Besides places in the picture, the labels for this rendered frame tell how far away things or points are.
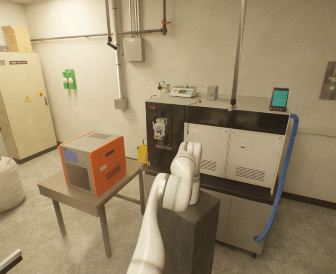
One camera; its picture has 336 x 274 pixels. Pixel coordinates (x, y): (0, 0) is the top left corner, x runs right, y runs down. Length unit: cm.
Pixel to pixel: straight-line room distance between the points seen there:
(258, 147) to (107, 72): 271
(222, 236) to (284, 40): 219
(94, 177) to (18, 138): 287
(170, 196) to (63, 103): 414
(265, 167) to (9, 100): 396
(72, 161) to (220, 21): 227
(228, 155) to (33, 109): 371
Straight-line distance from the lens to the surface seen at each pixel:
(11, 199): 328
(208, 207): 108
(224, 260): 231
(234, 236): 218
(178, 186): 53
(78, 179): 192
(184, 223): 103
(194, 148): 92
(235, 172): 185
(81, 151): 173
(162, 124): 180
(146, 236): 48
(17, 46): 447
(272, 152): 175
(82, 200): 187
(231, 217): 204
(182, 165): 68
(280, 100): 170
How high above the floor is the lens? 179
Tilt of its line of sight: 21 degrees down
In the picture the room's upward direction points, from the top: straight up
